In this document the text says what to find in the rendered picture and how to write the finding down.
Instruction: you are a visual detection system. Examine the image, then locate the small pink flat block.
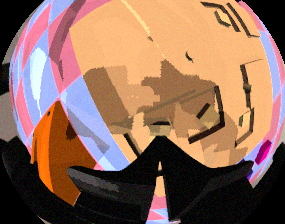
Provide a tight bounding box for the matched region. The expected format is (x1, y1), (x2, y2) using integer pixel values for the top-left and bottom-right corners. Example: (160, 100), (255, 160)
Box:
(255, 139), (272, 165)

